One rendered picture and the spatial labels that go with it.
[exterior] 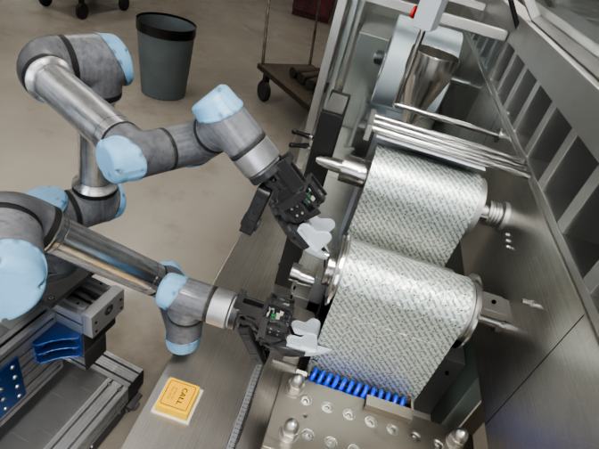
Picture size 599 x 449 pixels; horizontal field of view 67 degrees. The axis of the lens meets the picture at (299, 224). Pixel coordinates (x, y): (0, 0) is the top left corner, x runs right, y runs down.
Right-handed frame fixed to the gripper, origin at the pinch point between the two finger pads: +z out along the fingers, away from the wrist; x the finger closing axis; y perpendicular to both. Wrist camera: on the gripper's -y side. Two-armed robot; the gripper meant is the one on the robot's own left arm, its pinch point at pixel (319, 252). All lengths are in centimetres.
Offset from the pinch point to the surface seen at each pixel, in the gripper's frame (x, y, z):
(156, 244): 120, -154, 13
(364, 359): -7.2, -3.4, 22.4
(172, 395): -17.4, -39.4, 6.7
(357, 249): -1.3, 7.5, 2.2
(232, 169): 224, -147, 20
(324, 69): 95, -6, -17
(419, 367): -7.2, 5.5, 28.6
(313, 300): 0.1, -8.7, 9.7
